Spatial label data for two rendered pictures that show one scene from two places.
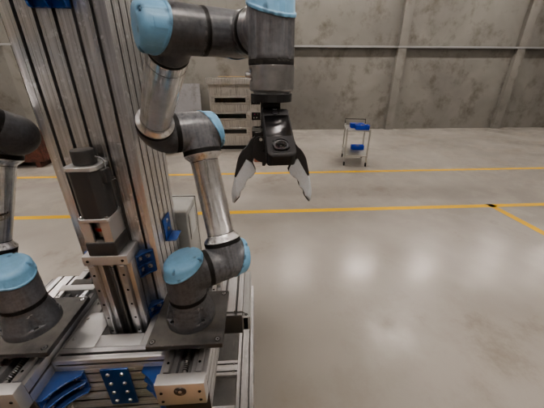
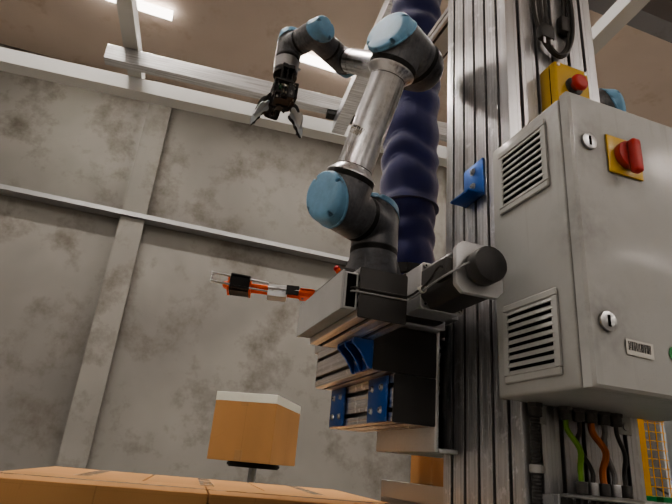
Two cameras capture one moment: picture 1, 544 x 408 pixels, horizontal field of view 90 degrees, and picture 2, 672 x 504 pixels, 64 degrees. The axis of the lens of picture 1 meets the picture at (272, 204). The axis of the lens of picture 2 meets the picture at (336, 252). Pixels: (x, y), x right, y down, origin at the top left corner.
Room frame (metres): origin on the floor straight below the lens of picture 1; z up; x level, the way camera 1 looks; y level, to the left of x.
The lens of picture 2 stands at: (1.83, -0.13, 0.64)
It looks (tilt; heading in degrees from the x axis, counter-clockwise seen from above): 22 degrees up; 166
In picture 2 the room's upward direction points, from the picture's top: 5 degrees clockwise
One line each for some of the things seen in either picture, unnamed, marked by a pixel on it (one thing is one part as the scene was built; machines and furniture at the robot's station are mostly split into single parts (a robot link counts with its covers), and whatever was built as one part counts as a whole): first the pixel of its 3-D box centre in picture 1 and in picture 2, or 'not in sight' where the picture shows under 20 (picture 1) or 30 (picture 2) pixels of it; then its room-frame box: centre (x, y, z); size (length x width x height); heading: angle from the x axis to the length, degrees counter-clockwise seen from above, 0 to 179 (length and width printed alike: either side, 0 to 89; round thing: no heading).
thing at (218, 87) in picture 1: (237, 113); not in sight; (7.84, 0.96, 0.90); 1.39 x 1.09 x 1.79; 93
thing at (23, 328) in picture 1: (28, 310); not in sight; (0.63, 0.76, 1.09); 0.15 x 0.15 x 0.10
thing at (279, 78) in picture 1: (269, 80); (287, 68); (0.51, 0.00, 1.74); 0.08 x 0.08 x 0.05
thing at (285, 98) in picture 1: (270, 129); (283, 88); (0.51, 0.00, 1.66); 0.09 x 0.08 x 0.12; 3
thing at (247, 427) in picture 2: not in sight; (257, 430); (-1.91, 0.41, 0.82); 0.60 x 0.40 x 0.40; 154
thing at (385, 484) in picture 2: not in sight; (419, 494); (0.05, 0.68, 0.58); 0.70 x 0.03 x 0.06; 178
